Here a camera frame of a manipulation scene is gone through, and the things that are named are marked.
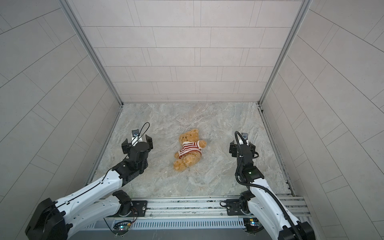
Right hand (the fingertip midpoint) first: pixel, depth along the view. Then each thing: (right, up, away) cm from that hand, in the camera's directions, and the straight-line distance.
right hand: (239, 141), depth 83 cm
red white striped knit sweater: (-29, -3, 0) cm, 29 cm away
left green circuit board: (-57, -36, -19) cm, 69 cm away
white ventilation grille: (-22, -35, -15) cm, 45 cm away
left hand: (-53, +4, -4) cm, 54 cm away
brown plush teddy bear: (-27, -6, -3) cm, 28 cm away
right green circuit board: (+1, -36, -15) cm, 39 cm away
